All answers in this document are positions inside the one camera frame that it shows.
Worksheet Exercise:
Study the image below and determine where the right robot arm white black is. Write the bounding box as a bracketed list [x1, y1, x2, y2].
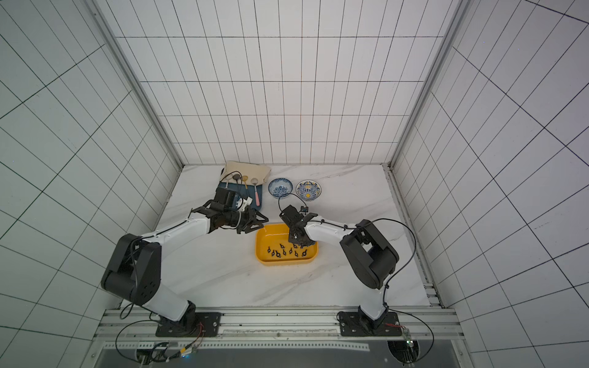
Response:
[280, 205, 400, 327]

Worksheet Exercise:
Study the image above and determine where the aluminium mounting rail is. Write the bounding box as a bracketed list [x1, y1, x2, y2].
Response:
[93, 307, 465, 352]

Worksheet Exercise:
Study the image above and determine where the pink handled spoon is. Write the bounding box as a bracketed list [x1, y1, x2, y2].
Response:
[251, 178, 261, 207]

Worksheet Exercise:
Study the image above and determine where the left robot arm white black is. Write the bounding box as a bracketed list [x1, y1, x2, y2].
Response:
[101, 188, 268, 327]

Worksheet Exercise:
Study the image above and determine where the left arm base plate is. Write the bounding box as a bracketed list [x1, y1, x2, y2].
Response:
[155, 311, 222, 338]

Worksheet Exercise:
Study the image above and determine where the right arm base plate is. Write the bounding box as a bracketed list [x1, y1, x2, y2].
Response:
[337, 311, 403, 337]

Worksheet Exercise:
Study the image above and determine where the yellow blue patterned bowl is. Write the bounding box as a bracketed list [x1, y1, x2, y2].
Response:
[295, 179, 322, 202]

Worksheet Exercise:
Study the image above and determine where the beige folded cloth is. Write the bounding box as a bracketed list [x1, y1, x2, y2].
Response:
[219, 161, 271, 185]

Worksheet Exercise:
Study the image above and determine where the yellow plastic storage tray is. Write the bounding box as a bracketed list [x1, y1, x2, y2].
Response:
[256, 224, 318, 266]

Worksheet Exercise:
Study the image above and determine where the dark blue rectangular tray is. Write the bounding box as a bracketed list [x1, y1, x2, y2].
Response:
[218, 181, 262, 210]

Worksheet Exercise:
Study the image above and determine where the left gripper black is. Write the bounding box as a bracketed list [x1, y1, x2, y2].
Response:
[224, 205, 269, 234]

